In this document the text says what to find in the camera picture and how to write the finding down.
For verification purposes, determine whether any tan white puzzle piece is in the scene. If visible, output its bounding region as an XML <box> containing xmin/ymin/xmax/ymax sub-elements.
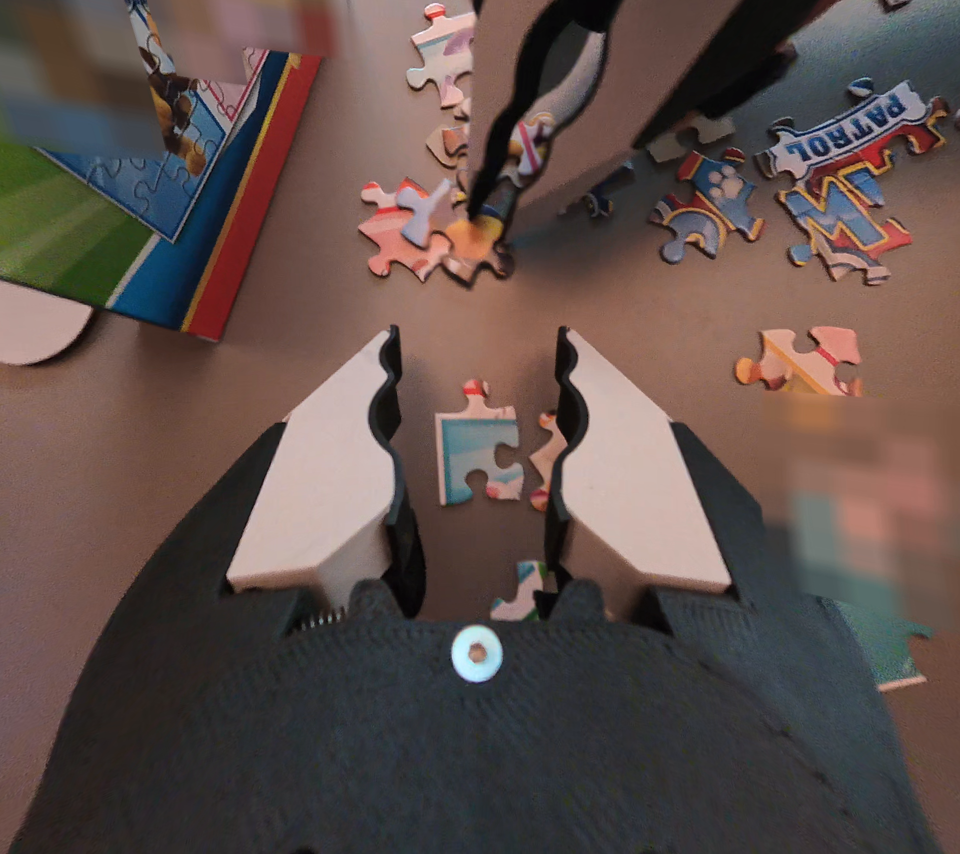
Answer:
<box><xmin>425</xmin><ymin>118</ymin><xmax>472</xmax><ymax>170</ymax></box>

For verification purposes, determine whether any white orange red puzzle piece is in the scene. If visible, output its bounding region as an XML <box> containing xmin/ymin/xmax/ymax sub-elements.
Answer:
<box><xmin>528</xmin><ymin>409</ymin><xmax>570</xmax><ymax>513</ymax></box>

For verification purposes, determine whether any salmon pink puzzle piece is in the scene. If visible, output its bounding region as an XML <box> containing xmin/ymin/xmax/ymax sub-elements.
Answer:
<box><xmin>357</xmin><ymin>177</ymin><xmax>452</xmax><ymax>282</ymax></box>

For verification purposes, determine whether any red blue logo puzzle section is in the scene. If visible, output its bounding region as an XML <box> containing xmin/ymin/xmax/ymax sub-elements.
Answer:
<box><xmin>755</xmin><ymin>77</ymin><xmax>952</xmax><ymax>287</ymax></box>

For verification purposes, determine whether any grey desk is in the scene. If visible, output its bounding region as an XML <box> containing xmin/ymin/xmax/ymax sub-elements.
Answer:
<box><xmin>0</xmin><ymin>0</ymin><xmax>960</xmax><ymax>854</ymax></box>

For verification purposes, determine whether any pink red collar puzzle piece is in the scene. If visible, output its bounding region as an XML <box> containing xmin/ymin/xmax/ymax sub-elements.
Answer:
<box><xmin>734</xmin><ymin>325</ymin><xmax>864</xmax><ymax>397</ymax></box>

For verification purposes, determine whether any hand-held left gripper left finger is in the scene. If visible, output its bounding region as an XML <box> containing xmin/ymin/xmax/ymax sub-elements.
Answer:
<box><xmin>225</xmin><ymin>325</ymin><xmax>426</xmax><ymax>620</ymax></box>

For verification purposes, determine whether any white teal green puzzle piece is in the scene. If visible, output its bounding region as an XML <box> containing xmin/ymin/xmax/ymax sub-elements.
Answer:
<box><xmin>490</xmin><ymin>559</ymin><xmax>558</xmax><ymax>623</ymax></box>

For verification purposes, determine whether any dark blue puzzle piece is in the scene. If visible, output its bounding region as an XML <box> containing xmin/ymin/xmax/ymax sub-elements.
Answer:
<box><xmin>558</xmin><ymin>162</ymin><xmax>637</xmax><ymax>220</ymax></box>

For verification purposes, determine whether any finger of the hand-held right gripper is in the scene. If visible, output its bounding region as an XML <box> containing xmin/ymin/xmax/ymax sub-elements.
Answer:
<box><xmin>508</xmin><ymin>0</ymin><xmax>756</xmax><ymax>216</ymax></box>
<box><xmin>463</xmin><ymin>0</ymin><xmax>625</xmax><ymax>230</ymax></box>

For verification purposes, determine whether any colourful puzzle box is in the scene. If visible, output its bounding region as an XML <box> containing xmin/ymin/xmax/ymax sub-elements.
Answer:
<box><xmin>0</xmin><ymin>0</ymin><xmax>324</xmax><ymax>367</ymax></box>

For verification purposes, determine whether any pale lilac puzzle piece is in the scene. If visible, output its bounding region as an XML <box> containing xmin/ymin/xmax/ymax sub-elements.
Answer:
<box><xmin>395</xmin><ymin>178</ymin><xmax>455</xmax><ymax>248</ymax></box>

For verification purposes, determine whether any blue paw print puzzle section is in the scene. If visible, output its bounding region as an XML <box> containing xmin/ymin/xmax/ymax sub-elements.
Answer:
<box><xmin>648</xmin><ymin>148</ymin><xmax>767</xmax><ymax>267</ymax></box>

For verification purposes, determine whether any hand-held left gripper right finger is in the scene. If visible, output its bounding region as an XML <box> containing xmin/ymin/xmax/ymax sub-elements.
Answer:
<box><xmin>543</xmin><ymin>325</ymin><xmax>733</xmax><ymax>619</ymax></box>

